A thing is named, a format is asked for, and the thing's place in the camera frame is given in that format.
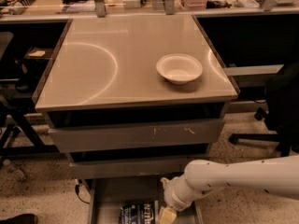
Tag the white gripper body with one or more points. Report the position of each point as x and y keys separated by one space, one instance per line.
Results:
x=171 y=193

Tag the blue chip bag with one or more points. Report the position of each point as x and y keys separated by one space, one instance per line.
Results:
x=139 y=213

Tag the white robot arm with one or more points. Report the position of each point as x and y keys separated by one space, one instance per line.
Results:
x=277 y=176

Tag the grey middle drawer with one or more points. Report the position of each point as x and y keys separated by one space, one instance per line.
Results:
x=132 y=167

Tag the grey top drawer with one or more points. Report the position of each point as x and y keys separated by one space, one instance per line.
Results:
x=136 y=135

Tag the grey open bottom drawer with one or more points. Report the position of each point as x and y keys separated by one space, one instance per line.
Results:
x=110 y=195

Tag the grey drawer cabinet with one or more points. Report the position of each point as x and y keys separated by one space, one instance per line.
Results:
x=105 y=74

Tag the white paper bowl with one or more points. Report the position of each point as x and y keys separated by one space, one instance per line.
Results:
x=179 y=68

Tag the black office chair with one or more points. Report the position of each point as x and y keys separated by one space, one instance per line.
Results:
x=282 y=98

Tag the black shoe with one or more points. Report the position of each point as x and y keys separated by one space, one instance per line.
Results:
x=21 y=219

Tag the clear plastic bottle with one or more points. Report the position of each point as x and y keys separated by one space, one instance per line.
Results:
x=15 y=170

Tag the long back workbench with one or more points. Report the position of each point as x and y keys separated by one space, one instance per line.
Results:
x=53 y=10

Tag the black desk frame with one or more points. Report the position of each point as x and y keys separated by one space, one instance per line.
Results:
x=21 y=124

